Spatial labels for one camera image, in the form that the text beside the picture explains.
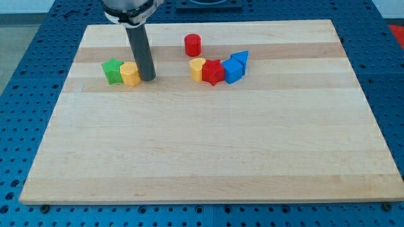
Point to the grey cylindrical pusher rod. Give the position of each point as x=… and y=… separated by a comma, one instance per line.
x=140, y=47

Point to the green star block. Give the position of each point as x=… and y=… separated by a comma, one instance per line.
x=111, y=70

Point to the red star block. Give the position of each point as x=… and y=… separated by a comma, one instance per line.
x=213, y=72

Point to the yellow hexagon block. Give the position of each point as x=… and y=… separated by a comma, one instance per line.
x=130, y=74

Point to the red cylinder block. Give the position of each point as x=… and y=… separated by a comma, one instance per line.
x=192, y=44

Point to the yellow heart block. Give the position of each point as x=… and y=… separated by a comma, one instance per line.
x=196, y=67

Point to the blue cube block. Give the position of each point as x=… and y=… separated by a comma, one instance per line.
x=233, y=70

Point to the blue triangle block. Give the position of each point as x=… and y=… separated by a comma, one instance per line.
x=242, y=58

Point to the light wooden board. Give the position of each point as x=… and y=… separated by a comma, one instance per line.
x=296, y=128

